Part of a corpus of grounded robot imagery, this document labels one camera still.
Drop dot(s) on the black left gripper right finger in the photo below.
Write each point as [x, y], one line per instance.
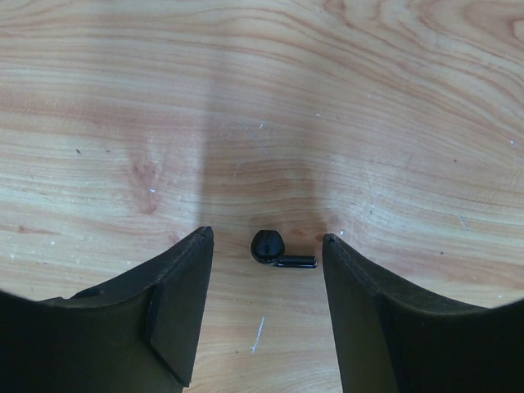
[392, 335]

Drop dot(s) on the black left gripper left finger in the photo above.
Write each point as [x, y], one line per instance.
[137, 332]

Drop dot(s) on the black earbud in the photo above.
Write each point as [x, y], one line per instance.
[268, 248]

